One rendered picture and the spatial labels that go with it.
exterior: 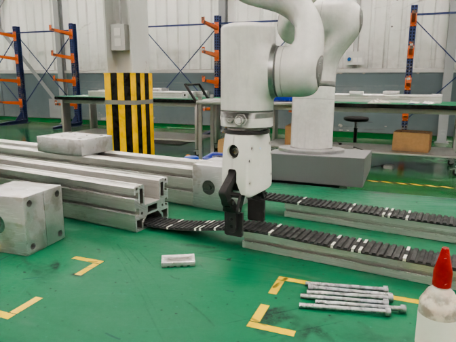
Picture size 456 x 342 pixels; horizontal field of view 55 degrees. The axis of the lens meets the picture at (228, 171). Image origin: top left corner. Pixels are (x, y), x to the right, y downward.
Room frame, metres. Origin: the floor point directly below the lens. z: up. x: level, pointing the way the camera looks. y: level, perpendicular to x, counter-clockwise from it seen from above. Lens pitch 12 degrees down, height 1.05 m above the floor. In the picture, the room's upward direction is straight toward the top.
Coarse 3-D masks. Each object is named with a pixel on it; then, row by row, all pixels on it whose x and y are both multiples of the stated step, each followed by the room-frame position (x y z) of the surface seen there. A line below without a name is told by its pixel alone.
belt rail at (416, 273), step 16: (256, 240) 0.68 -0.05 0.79; (272, 240) 0.66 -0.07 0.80; (288, 240) 0.65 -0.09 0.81; (304, 256) 0.64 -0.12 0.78; (320, 256) 0.63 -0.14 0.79; (336, 256) 0.62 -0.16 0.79; (352, 256) 0.60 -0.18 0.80; (368, 256) 0.59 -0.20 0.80; (368, 272) 0.59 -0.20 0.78; (384, 272) 0.58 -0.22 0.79; (400, 272) 0.57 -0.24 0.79; (416, 272) 0.57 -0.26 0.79; (432, 272) 0.55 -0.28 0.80
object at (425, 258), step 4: (420, 252) 0.59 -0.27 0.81; (424, 252) 0.58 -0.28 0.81; (428, 252) 0.59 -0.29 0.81; (432, 252) 0.58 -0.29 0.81; (420, 256) 0.57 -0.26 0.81; (424, 256) 0.57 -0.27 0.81; (428, 256) 0.57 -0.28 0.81; (432, 256) 0.57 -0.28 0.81; (420, 260) 0.56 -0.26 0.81; (424, 260) 0.56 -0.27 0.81; (428, 260) 0.56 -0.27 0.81; (432, 260) 0.56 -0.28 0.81; (420, 264) 0.55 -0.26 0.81; (424, 264) 0.55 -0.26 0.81; (428, 264) 0.55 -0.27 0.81; (432, 264) 0.55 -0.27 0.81
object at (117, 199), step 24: (0, 168) 0.93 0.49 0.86; (24, 168) 0.92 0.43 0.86; (48, 168) 0.97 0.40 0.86; (72, 168) 0.93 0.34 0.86; (96, 168) 0.92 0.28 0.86; (72, 192) 0.83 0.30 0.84; (96, 192) 0.82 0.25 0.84; (120, 192) 0.77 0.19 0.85; (144, 192) 0.78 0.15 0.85; (72, 216) 0.83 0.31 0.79; (96, 216) 0.80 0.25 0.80; (120, 216) 0.77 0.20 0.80; (144, 216) 0.78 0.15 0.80
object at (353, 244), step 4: (352, 240) 0.63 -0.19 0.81; (356, 240) 0.64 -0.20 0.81; (360, 240) 0.63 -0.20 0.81; (348, 244) 0.62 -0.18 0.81; (352, 244) 0.62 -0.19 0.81; (356, 244) 0.62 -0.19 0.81; (344, 248) 0.60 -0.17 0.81; (348, 248) 0.60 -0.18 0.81; (352, 248) 0.60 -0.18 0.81; (356, 248) 0.61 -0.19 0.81
